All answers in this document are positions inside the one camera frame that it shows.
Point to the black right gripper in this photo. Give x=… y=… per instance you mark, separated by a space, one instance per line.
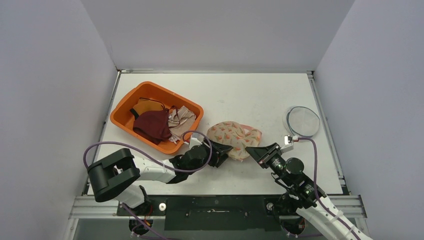
x=267 y=156

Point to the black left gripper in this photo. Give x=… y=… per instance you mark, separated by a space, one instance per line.
x=219 y=153

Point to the floral padded bra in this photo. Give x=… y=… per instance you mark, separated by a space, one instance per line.
x=236 y=135

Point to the dark red bra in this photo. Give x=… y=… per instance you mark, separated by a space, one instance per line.
x=152 y=124

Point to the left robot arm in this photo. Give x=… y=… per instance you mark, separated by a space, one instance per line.
x=113 y=177

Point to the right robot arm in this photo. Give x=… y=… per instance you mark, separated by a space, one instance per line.
x=303 y=197

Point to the beige crumpled garment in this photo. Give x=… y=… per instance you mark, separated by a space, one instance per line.
x=180 y=120

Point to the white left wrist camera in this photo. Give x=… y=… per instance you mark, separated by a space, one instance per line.
x=195 y=141

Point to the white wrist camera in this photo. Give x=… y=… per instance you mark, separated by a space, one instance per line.
x=288 y=143
x=195 y=141

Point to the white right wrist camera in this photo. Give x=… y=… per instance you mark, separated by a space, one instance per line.
x=288 y=143

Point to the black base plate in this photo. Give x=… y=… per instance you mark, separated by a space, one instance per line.
x=222 y=212

